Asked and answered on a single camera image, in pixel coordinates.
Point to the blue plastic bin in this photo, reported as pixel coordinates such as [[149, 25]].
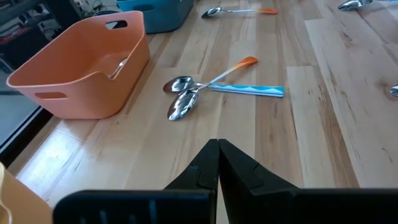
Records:
[[161, 17]]

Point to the black aluminium rig frame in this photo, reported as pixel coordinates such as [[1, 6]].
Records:
[[18, 143]]

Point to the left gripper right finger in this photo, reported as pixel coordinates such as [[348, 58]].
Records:
[[248, 186]]

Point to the orange plastic bin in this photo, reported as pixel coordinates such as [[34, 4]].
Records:
[[93, 93]]

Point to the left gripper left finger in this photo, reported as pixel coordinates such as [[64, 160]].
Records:
[[199, 174]]

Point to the yellow plastic bin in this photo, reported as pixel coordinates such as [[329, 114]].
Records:
[[25, 205]]

